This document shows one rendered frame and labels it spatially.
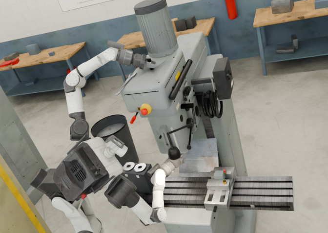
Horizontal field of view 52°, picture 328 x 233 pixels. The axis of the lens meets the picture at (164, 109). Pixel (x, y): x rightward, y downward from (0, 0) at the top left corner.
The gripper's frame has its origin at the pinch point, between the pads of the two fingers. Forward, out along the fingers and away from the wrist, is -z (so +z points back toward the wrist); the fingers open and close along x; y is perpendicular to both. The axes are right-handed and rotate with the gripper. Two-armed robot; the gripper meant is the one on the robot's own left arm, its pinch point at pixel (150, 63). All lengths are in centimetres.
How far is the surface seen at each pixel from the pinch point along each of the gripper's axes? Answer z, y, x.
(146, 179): -18, -90, -2
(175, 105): -19.8, -15.8, 12.9
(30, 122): 189, -332, -348
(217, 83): -44.4, -6.8, -12.3
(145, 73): 1.4, -4.8, 4.5
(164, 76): -9.2, 1.1, 14.4
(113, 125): 24, -178, -184
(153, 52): -0.4, 0.9, -16.3
